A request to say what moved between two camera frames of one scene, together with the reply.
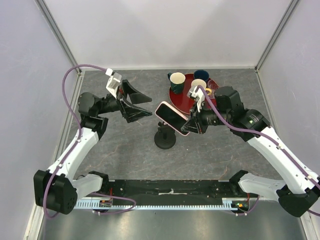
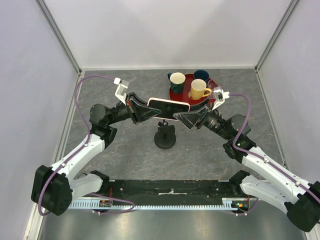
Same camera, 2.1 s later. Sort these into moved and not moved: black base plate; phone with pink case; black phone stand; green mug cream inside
Moved: phone with pink case
Not moved: green mug cream inside; black base plate; black phone stand
